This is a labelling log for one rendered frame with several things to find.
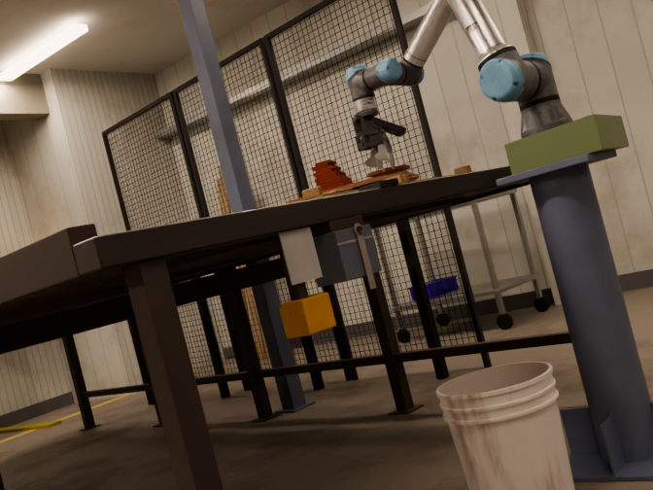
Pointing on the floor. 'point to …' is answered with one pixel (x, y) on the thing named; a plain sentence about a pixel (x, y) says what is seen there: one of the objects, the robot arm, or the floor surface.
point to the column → (594, 327)
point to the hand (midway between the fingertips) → (388, 170)
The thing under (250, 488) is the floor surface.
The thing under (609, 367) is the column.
